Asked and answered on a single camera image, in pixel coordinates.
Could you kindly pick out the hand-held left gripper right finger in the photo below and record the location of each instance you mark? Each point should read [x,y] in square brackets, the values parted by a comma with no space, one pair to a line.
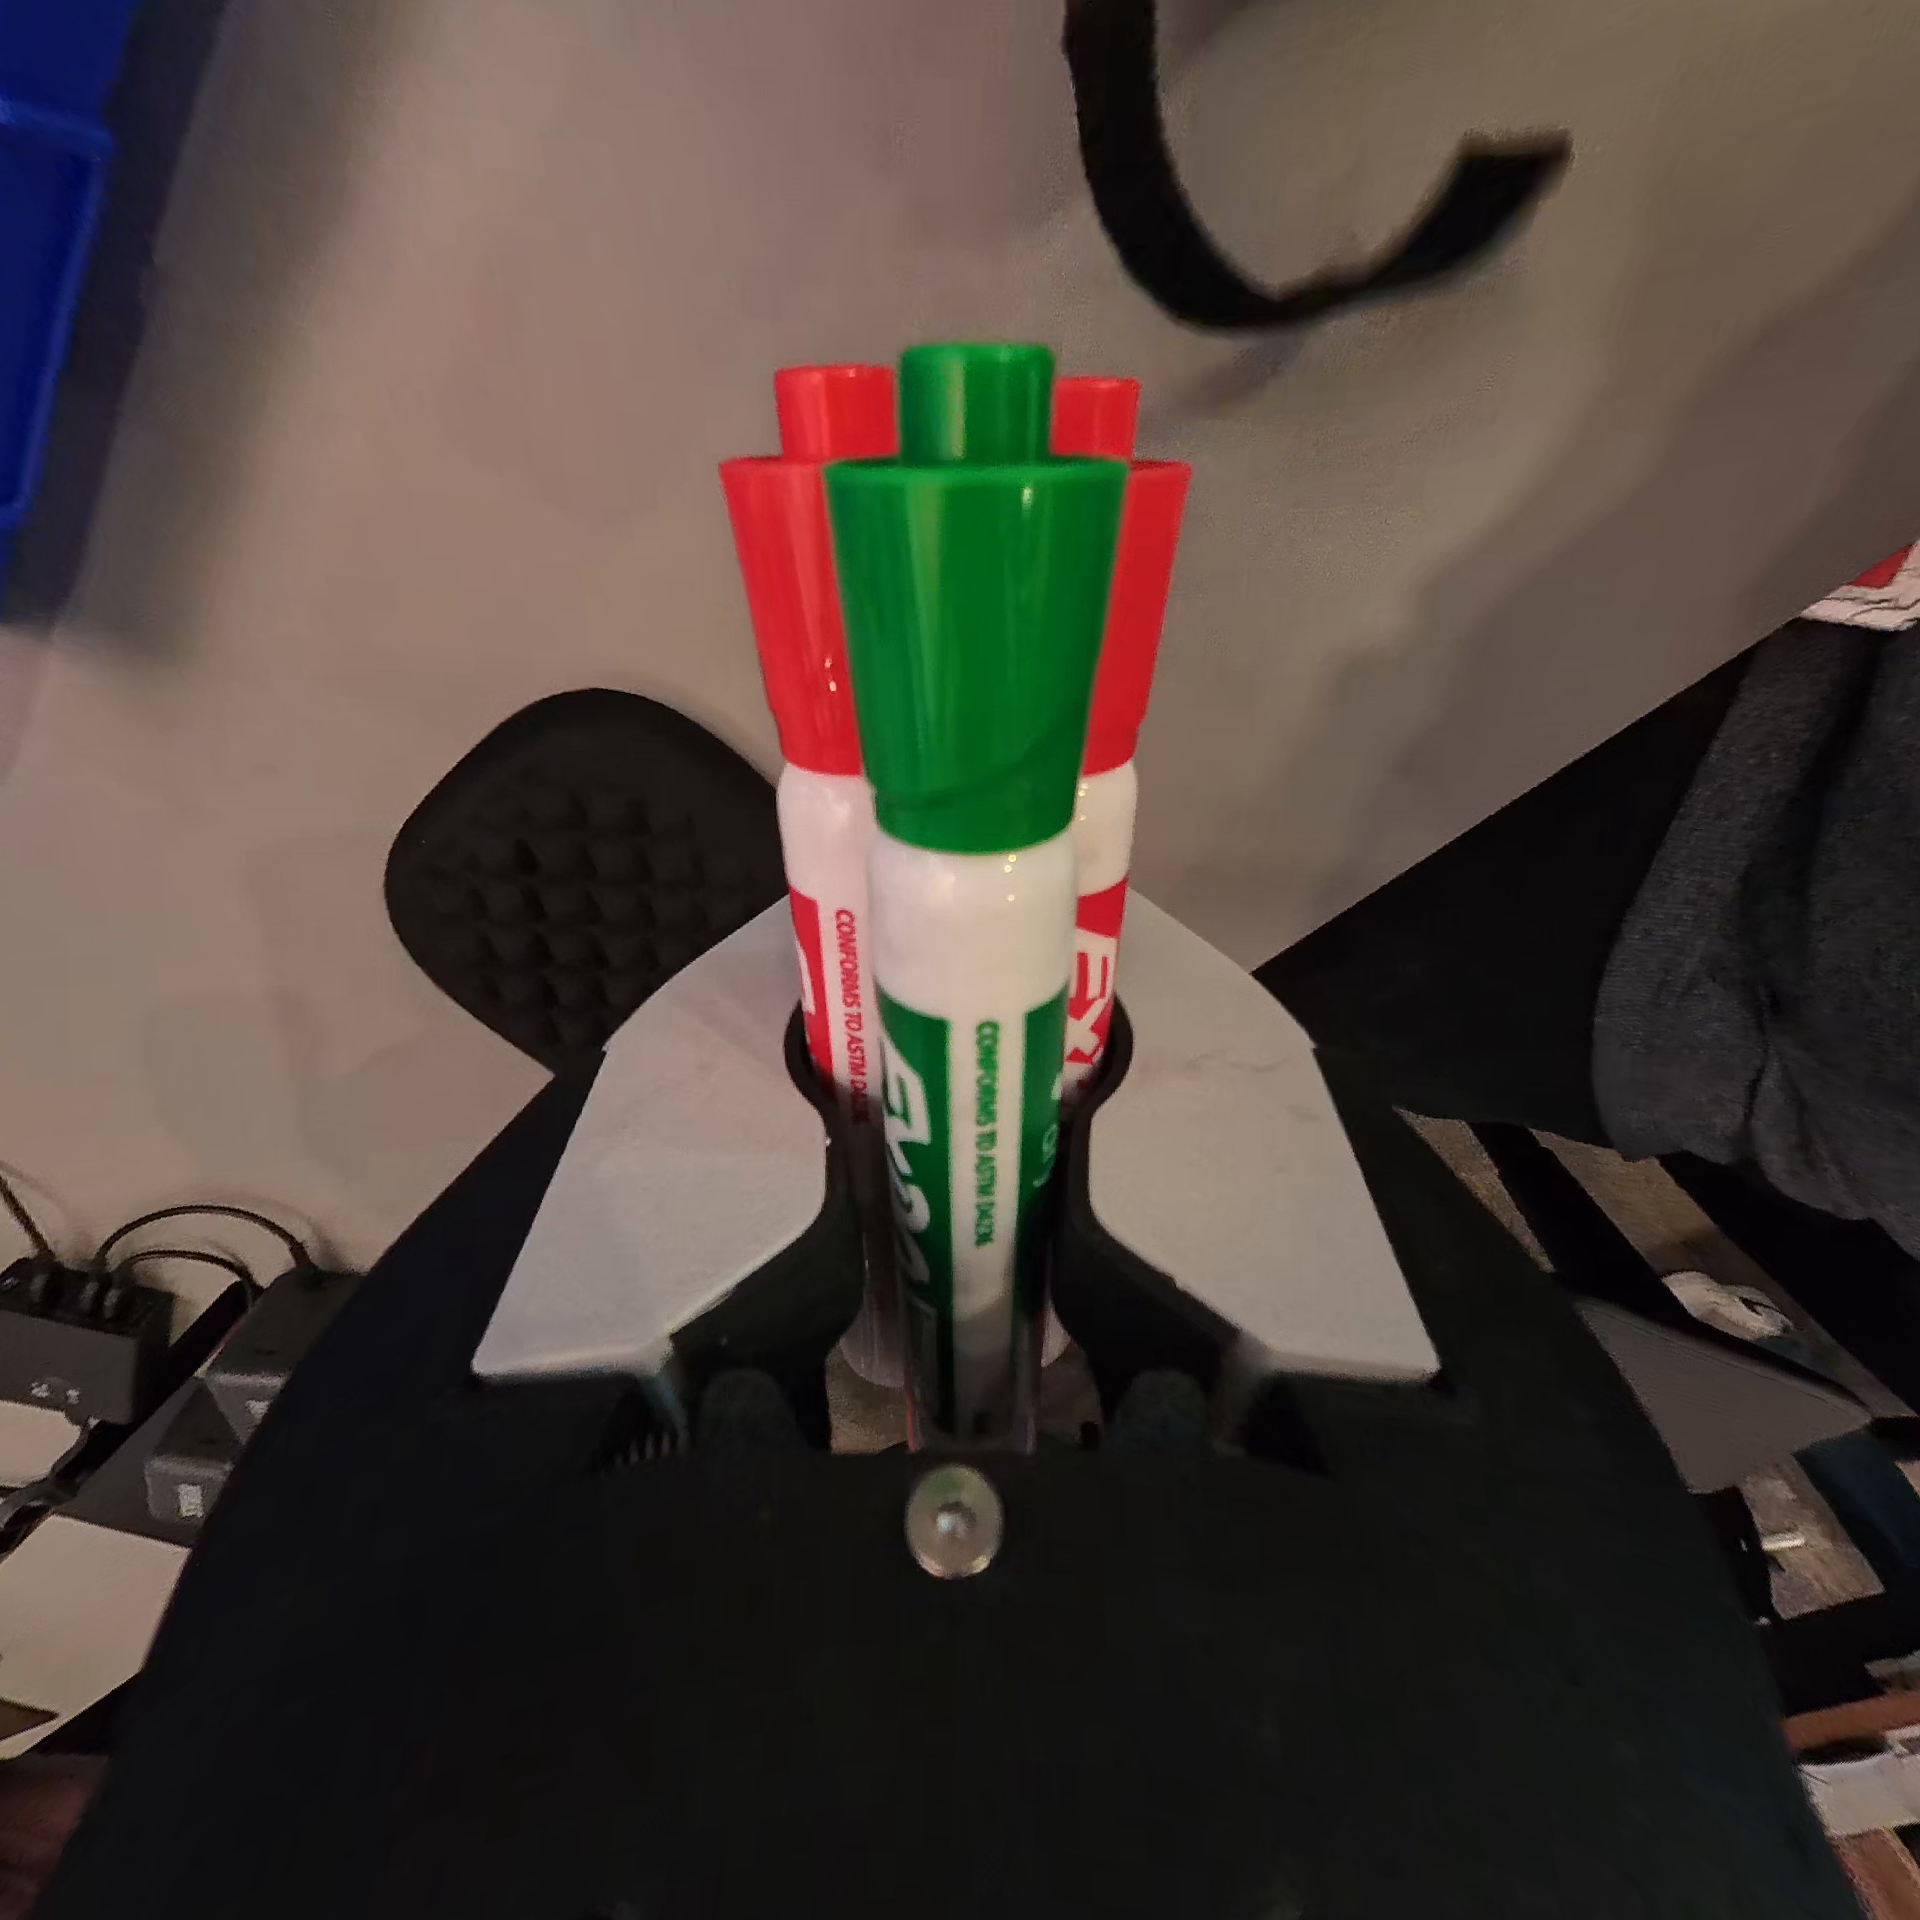
[1258,1187]

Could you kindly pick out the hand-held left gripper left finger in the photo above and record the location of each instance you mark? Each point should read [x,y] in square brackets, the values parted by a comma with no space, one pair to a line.
[646,1187]

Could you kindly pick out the red dry erase marker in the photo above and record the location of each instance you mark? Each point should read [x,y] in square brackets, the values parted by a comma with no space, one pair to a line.
[778,601]
[1141,601]

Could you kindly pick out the green dry erase marker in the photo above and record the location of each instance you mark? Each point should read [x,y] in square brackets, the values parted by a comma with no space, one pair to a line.
[967,631]

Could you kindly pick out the blue plastic bin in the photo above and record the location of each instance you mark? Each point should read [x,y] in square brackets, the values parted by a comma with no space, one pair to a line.
[38,345]

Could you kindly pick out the black textured chair armrest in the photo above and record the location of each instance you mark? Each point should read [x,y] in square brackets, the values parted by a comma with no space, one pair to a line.
[584,867]

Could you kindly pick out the grey power adapter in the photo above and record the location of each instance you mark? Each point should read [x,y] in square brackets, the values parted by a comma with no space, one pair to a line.
[224,1397]

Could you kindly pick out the dark grey clothing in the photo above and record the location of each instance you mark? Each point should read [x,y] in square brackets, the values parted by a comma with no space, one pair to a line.
[1785,930]

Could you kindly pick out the white paper sheet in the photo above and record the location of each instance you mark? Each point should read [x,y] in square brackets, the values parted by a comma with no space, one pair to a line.
[75,1621]

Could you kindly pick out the red and white printed paper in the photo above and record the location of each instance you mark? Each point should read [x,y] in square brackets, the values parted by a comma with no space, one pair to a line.
[1877,592]

